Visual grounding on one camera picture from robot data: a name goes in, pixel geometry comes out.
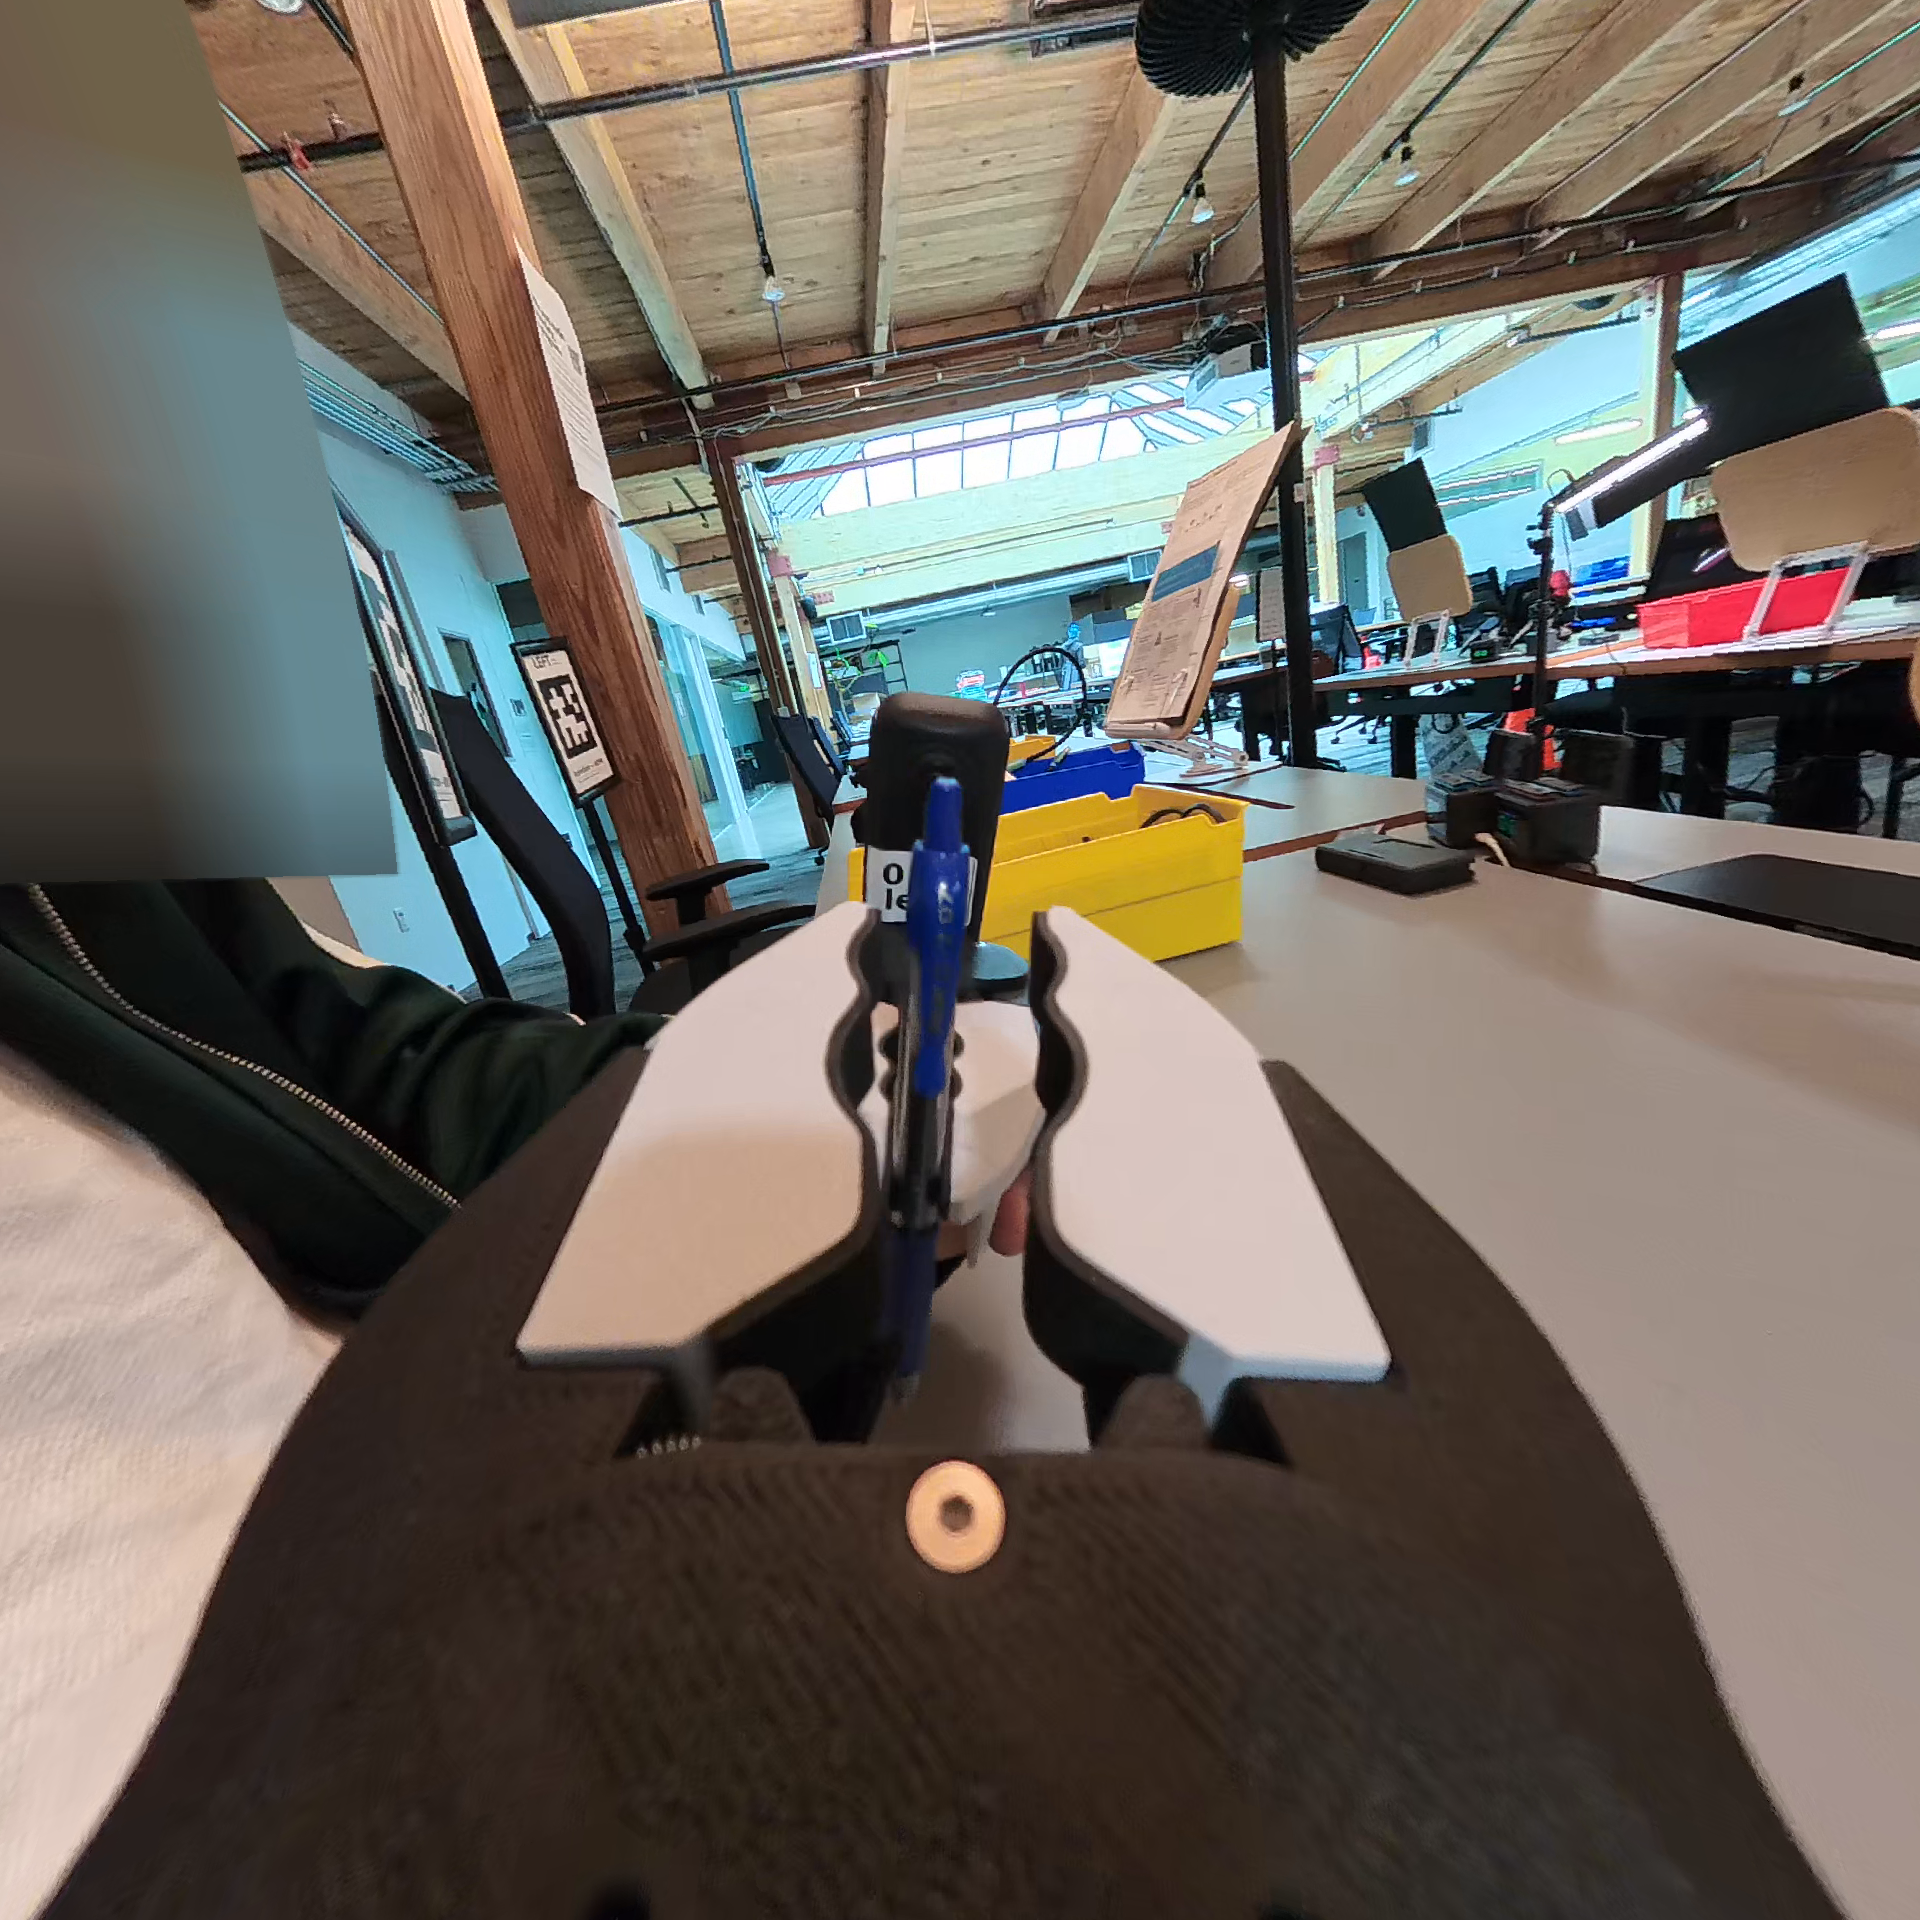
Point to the paper note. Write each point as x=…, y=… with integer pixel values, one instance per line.
x=569, y=375

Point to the black office chair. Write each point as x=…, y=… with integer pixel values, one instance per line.
x=525, y=856

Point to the red storage bin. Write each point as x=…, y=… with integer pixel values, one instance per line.
x=1694, y=617

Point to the black desk mat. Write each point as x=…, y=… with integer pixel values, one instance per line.
x=1785, y=900

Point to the blue plastic bin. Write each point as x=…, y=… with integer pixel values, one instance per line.
x=1080, y=780

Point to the dark green jacket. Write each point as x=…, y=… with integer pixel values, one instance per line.
x=301, y=1079

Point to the person's left hand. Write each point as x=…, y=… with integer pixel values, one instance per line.
x=1012, y=1223

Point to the black round fan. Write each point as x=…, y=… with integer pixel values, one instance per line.
x=1245, y=36

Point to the black pole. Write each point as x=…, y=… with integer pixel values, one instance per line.
x=1282, y=375

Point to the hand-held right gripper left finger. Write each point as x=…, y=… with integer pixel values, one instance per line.
x=704, y=1184

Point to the flat black device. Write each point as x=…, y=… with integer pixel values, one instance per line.
x=1396, y=866

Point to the blue pen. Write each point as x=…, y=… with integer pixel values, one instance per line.
x=934, y=975

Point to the grey ceiling conduit bundle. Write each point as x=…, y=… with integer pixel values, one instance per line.
x=389, y=435

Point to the yellow plastic bin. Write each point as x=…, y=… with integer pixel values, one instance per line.
x=1142, y=884

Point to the light bar on black stand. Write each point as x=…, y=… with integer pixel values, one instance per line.
x=1628, y=473

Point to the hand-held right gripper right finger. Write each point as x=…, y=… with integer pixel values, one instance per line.
x=1201, y=1184

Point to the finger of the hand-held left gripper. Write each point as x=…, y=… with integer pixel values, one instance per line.
x=990, y=1109

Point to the tan backed monitor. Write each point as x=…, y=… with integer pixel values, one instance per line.
x=1815, y=481
x=1424, y=578

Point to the wooden post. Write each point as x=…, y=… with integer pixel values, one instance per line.
x=495, y=375

